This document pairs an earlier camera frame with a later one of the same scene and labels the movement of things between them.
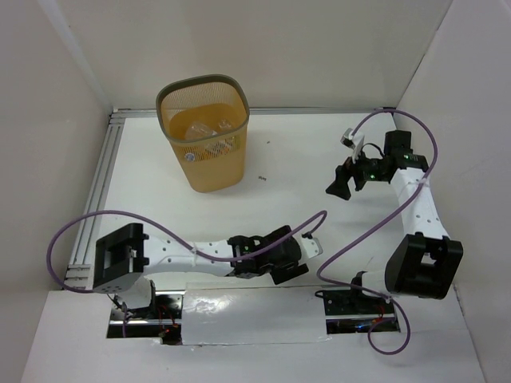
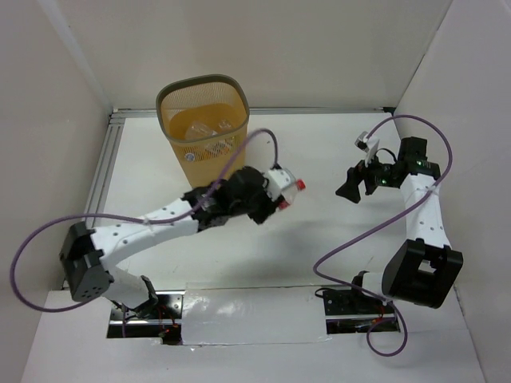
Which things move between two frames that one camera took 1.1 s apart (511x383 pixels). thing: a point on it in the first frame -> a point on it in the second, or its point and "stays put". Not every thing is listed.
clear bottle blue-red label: (199, 130) stays put
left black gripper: (282, 260) -> (266, 208)
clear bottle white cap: (224, 124) stays put
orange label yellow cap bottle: (219, 147) stays put
